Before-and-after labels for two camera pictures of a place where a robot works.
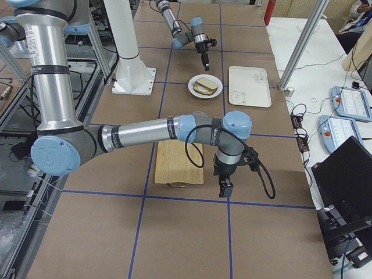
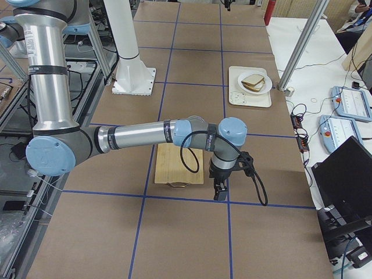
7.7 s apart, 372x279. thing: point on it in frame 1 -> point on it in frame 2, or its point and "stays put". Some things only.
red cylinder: [269, 11] stays put
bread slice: [207, 82] -> [253, 79]
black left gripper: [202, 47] -> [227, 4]
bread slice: [211, 91] -> [254, 89]
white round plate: [217, 81] -> [265, 87]
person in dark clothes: [361, 15] stays put
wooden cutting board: [173, 165] stays put
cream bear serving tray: [249, 86] stays put
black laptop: [344, 179] stays put
